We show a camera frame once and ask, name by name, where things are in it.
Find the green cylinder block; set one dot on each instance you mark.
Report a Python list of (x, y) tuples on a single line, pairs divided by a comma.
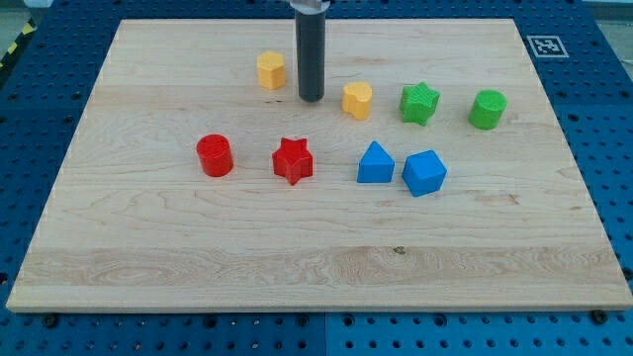
[(487, 109)]

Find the light wooden board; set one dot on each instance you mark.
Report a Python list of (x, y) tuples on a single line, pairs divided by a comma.
[(133, 224)]

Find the blue cube block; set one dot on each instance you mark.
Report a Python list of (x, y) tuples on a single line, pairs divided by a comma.
[(424, 173)]

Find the yellow black hazard tape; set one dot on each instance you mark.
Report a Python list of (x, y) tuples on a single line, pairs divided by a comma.
[(18, 45)]

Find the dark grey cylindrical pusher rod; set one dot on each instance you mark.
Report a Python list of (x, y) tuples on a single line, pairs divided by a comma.
[(310, 40)]

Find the silver rod mount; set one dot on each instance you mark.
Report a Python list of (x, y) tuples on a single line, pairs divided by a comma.
[(310, 6)]

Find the red cylinder block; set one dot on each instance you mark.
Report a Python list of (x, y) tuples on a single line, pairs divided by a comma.
[(215, 155)]

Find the blue triangle block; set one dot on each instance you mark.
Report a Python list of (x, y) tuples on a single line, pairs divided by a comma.
[(376, 165)]

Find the green star block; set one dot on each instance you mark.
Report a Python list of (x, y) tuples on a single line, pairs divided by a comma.
[(418, 103)]

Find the red star block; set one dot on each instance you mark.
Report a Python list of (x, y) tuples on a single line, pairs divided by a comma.
[(292, 160)]

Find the white fiducial marker tag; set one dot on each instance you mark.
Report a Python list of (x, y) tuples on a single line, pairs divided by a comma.
[(547, 46)]

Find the yellow hexagon block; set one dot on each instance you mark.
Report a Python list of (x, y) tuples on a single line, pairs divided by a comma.
[(271, 70)]

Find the yellow heart block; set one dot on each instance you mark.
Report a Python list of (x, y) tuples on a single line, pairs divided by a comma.
[(357, 99)]

